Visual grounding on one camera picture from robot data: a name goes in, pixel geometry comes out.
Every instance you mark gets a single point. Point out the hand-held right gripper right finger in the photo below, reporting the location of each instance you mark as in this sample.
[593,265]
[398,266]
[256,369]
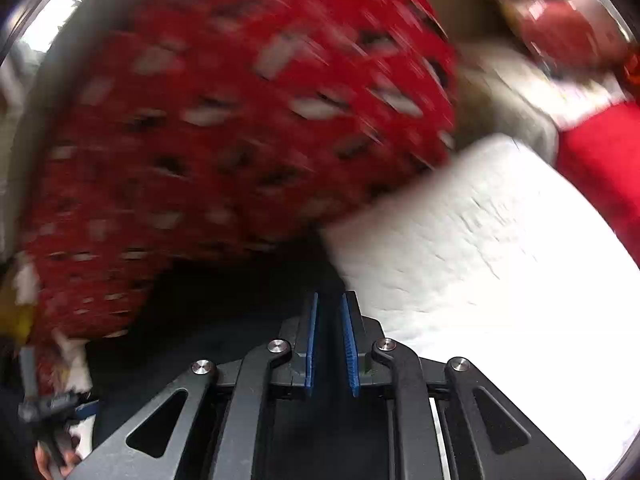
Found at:
[350,350]

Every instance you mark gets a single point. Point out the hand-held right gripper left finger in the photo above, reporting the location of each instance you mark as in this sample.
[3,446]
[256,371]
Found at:
[310,350]

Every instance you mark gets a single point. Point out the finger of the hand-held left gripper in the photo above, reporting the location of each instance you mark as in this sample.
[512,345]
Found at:
[86,410]

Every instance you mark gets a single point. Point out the navy zip jacket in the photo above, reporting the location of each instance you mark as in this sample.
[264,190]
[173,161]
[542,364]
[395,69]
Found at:
[200,310]

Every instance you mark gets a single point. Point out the person's left hand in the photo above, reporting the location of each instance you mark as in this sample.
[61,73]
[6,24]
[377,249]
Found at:
[50,462]

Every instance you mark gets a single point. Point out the yellow cardboard box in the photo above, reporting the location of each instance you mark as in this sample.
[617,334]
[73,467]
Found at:
[15,322]

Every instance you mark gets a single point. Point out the red printed blanket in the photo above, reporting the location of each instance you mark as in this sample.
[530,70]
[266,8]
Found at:
[225,135]

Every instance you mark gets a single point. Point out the cream patterned cloth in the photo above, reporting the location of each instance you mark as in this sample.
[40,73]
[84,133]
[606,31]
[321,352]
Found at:
[505,100]

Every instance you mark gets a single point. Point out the red cushion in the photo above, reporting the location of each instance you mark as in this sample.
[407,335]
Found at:
[605,170]

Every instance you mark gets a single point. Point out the pink plush toy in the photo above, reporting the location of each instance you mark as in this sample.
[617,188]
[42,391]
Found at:
[570,30]

